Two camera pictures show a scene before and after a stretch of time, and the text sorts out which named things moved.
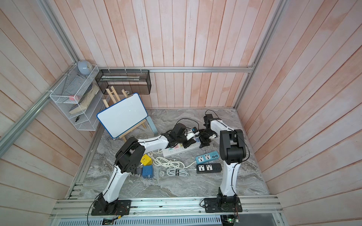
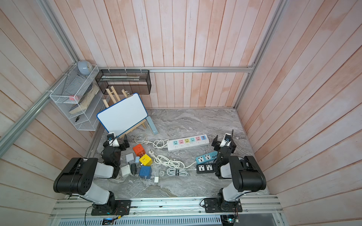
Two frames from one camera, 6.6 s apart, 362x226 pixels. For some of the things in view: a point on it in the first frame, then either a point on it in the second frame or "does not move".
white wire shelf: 79,95 does not move
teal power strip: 207,157 does not move
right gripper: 203,142 -> 218,144
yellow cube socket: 146,160 does not move
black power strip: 209,168 does not move
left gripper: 189,142 -> 122,145
